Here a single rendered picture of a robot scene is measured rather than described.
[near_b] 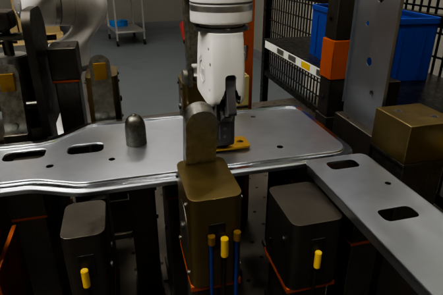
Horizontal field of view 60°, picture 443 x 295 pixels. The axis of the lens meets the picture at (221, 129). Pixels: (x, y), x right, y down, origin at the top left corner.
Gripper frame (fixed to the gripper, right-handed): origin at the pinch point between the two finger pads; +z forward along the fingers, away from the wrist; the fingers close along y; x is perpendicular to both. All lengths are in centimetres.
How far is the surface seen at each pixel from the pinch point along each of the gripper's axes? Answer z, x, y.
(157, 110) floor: 104, 12, -286
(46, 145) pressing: 3.0, -26.3, -7.4
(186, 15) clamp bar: -14.3, -1.5, -19.6
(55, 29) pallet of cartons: 84, -119, -660
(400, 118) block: -2.8, 23.8, 9.3
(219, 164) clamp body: -1.5, -3.7, 13.1
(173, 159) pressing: 3.1, -7.7, 2.0
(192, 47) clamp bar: -8.5, -0.5, -19.7
